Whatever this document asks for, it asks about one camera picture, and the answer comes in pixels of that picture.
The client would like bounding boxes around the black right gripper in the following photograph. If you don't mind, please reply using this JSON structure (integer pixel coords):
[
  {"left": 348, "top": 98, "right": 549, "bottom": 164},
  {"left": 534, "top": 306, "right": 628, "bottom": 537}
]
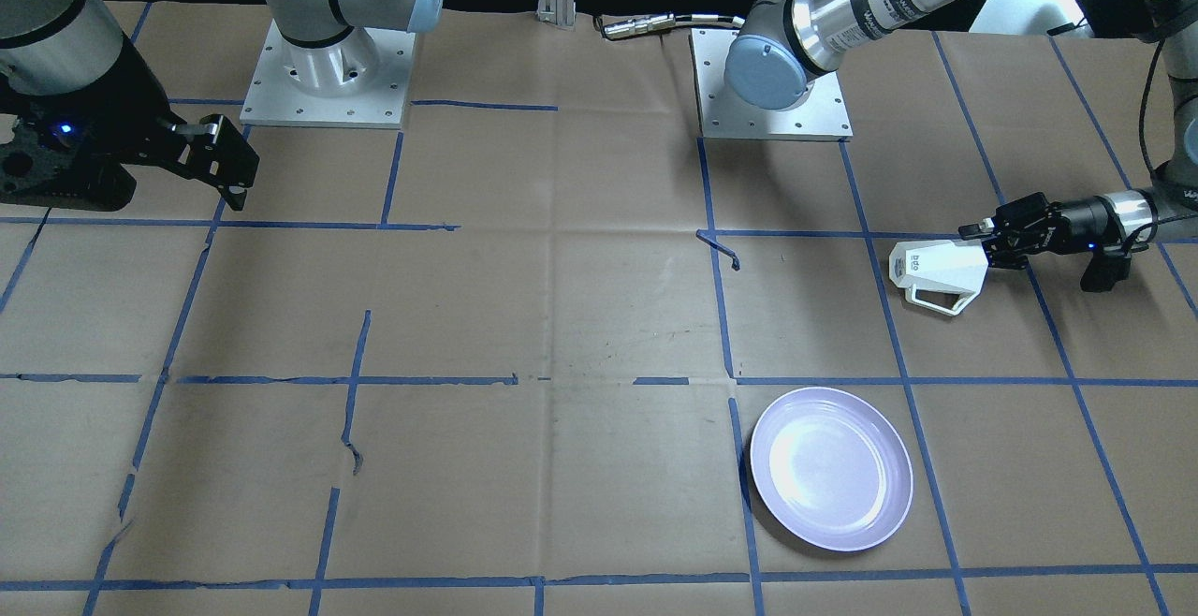
[{"left": 99, "top": 64, "right": 260, "bottom": 212}]

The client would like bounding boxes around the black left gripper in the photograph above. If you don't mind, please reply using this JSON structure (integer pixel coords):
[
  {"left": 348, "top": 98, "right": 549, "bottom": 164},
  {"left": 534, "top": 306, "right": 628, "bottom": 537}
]
[{"left": 960, "top": 193, "right": 1119, "bottom": 270}]

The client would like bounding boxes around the white faceted cup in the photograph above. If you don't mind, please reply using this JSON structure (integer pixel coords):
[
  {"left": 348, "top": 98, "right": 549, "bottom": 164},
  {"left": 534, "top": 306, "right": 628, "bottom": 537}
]
[{"left": 887, "top": 240, "right": 990, "bottom": 316}]

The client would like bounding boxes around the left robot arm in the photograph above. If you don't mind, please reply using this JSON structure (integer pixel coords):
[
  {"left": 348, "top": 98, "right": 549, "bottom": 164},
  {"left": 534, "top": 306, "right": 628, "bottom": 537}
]
[{"left": 724, "top": 0, "right": 1194, "bottom": 273}]

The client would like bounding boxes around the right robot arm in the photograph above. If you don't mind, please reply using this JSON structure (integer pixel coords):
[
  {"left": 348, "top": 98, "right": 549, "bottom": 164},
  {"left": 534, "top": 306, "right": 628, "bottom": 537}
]
[{"left": 4, "top": 0, "right": 444, "bottom": 212}]

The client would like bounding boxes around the lilac plate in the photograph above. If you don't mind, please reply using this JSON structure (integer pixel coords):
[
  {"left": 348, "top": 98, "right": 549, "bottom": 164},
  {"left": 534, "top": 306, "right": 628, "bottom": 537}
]
[{"left": 748, "top": 387, "right": 914, "bottom": 552}]

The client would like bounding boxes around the brown paper table cover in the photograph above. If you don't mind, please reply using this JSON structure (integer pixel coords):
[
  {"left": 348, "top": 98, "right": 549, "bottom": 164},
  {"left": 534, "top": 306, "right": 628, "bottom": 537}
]
[{"left": 1, "top": 13, "right": 1194, "bottom": 615}]

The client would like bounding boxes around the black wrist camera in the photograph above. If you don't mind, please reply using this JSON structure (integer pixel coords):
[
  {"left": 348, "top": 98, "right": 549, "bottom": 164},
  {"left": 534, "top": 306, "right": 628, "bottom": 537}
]
[{"left": 1081, "top": 246, "right": 1133, "bottom": 292}]

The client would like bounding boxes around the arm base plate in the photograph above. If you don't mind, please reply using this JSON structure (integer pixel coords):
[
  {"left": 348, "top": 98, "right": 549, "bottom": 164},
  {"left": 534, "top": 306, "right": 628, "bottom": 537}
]
[
  {"left": 692, "top": 28, "right": 855, "bottom": 141},
  {"left": 240, "top": 23, "right": 416, "bottom": 129}
]

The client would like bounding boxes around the metal cable connector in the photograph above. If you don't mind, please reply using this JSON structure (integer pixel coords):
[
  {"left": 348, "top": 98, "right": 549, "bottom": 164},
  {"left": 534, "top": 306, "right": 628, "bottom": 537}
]
[{"left": 593, "top": 13, "right": 745, "bottom": 41}]

